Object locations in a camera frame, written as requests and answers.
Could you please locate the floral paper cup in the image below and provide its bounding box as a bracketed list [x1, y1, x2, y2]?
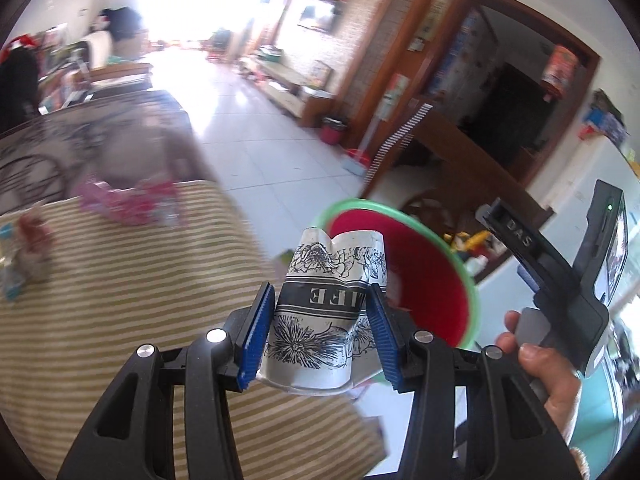
[257, 227, 388, 396]

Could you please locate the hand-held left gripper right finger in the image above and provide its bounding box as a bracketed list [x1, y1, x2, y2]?
[367, 285, 583, 480]

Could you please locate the wall poster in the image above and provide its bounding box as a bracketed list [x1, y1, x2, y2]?
[439, 9, 483, 98]

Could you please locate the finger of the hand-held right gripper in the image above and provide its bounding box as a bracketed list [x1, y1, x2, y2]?
[517, 265, 542, 295]

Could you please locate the wall television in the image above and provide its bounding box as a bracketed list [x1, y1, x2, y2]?
[296, 1, 339, 35]

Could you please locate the red dustpan with white handle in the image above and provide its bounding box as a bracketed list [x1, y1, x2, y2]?
[342, 95, 374, 177]

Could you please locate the person's right forearm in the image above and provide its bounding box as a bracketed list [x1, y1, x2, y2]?
[564, 427, 596, 480]

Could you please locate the dark patterned sofa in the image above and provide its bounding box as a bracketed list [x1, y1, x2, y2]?
[0, 89, 218, 216]

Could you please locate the striped tablecloth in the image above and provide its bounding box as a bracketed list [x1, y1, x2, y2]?
[0, 180, 386, 480]

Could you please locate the blue and white packet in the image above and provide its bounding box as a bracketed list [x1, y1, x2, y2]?
[0, 224, 27, 302]

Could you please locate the red bin with green rim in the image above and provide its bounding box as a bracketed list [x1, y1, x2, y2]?
[310, 199, 482, 386]

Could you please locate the small red waste bin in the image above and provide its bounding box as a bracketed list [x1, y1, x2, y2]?
[320, 116, 349, 147]

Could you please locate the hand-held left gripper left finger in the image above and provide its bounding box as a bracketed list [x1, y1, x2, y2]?
[57, 281, 276, 480]

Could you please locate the red hanging lantern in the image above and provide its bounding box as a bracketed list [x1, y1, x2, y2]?
[541, 44, 582, 102]

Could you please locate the dark wooden chair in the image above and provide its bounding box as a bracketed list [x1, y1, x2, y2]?
[364, 101, 557, 283]

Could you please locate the person's right hand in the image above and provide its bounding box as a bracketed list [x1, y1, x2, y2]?
[495, 310, 582, 446]

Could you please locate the low television cabinet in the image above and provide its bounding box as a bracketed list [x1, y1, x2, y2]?
[247, 54, 337, 129]

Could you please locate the pink plastic wrapper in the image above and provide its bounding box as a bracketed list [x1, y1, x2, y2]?
[79, 179, 182, 228]

